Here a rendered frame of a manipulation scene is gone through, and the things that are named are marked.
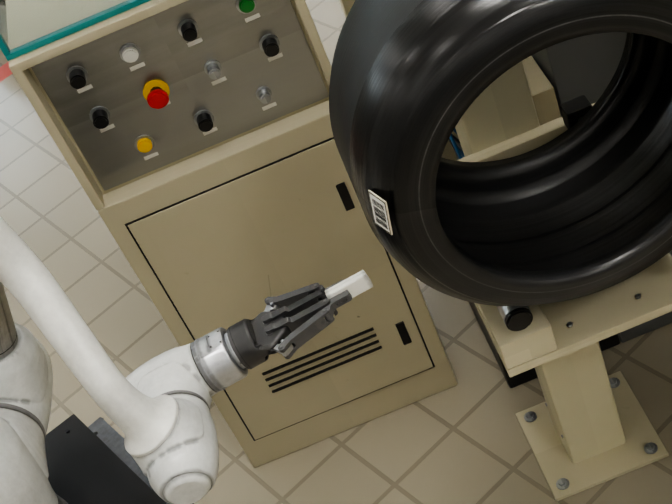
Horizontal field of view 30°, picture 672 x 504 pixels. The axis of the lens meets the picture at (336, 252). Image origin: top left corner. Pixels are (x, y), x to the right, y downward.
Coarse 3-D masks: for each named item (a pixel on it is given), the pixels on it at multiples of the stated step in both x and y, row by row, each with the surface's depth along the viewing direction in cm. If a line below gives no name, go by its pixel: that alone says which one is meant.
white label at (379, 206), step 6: (372, 192) 172; (372, 198) 173; (378, 198) 171; (372, 204) 174; (378, 204) 172; (384, 204) 171; (372, 210) 175; (378, 210) 173; (384, 210) 172; (378, 216) 174; (384, 216) 173; (378, 222) 175; (384, 222) 174; (390, 222) 173; (384, 228) 175; (390, 228) 173
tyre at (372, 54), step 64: (384, 0) 172; (448, 0) 161; (512, 0) 158; (576, 0) 158; (640, 0) 160; (384, 64) 166; (448, 64) 160; (512, 64) 160; (640, 64) 201; (384, 128) 166; (448, 128) 164; (576, 128) 209; (640, 128) 206; (384, 192) 172; (448, 192) 208; (512, 192) 211; (576, 192) 210; (640, 192) 202; (448, 256) 179; (512, 256) 202; (576, 256) 201; (640, 256) 187
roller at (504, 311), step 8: (504, 312) 196; (512, 312) 195; (520, 312) 195; (528, 312) 196; (504, 320) 197; (512, 320) 196; (520, 320) 196; (528, 320) 196; (512, 328) 197; (520, 328) 197
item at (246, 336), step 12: (264, 312) 199; (240, 324) 196; (252, 324) 198; (264, 324) 197; (228, 336) 195; (240, 336) 194; (252, 336) 194; (264, 336) 195; (276, 336) 194; (240, 348) 194; (252, 348) 194; (264, 348) 194; (240, 360) 195; (252, 360) 195; (264, 360) 196
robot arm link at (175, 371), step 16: (176, 352) 197; (144, 368) 197; (160, 368) 195; (176, 368) 194; (192, 368) 194; (144, 384) 194; (160, 384) 192; (176, 384) 192; (192, 384) 193; (208, 384) 195; (208, 400) 195
